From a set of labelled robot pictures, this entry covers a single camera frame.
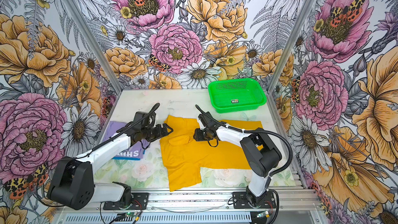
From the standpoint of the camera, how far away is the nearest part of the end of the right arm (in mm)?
679

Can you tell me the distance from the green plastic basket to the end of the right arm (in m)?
0.32

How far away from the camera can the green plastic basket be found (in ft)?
3.67
